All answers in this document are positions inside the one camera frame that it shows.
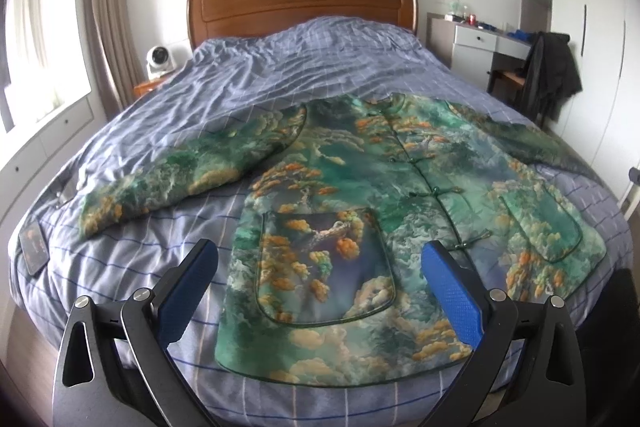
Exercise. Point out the white desk with drawers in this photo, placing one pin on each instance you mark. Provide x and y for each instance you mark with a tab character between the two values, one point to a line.
473	54

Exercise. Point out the wooden chair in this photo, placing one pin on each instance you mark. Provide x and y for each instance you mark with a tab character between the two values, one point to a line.
506	86

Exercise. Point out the beige curtain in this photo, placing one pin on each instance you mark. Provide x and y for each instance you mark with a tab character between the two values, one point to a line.
119	70

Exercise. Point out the white window cabinet drawers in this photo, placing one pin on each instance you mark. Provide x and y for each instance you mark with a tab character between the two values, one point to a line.
22	157

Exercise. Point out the orange wooden nightstand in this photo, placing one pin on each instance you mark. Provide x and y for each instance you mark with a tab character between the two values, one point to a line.
144	88

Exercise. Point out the green patterned satin jacket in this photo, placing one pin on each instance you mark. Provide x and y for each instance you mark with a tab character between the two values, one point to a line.
325	286

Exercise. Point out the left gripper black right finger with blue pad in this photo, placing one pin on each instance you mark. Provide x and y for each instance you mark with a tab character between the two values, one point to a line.
548	385

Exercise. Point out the blue checked duvet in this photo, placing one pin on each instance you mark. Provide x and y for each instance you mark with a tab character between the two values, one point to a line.
230	81

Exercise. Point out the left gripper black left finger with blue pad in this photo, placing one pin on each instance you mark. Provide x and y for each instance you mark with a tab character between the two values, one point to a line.
113	366

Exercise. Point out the black smartphone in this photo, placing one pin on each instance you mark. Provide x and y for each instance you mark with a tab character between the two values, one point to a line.
34	247

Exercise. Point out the brown wooden headboard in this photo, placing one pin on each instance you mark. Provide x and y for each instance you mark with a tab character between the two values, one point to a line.
208	19

